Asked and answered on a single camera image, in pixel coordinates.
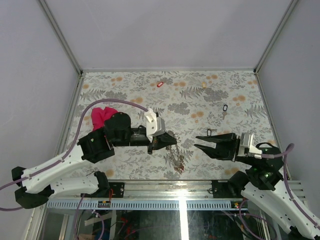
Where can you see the large metal keyring with keys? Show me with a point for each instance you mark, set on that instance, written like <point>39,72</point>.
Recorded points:
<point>176,158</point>

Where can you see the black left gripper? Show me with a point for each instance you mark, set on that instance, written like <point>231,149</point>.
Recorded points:
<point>161,141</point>

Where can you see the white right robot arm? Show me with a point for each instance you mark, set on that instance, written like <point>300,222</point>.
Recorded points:
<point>265,183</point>

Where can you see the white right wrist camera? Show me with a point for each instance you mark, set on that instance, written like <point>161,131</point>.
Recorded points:
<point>246,147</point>

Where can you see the yellow key tag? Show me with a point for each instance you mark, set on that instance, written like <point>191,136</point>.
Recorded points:
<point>203,85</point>

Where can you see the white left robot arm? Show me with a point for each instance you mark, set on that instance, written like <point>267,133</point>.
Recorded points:
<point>38,184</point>

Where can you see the crumpled pink cloth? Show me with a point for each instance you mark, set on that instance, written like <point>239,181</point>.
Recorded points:
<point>100,115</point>

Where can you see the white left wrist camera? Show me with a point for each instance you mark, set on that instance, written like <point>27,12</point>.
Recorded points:
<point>155,125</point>

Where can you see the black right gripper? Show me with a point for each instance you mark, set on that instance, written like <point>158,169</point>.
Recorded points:
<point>226,147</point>

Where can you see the black tag with key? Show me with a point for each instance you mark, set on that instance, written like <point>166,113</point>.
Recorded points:
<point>224,111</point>

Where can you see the aluminium front rail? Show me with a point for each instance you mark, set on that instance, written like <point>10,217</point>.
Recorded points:
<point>156,195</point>

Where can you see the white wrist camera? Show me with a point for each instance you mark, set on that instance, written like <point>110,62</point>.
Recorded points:
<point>155,125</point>
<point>246,147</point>

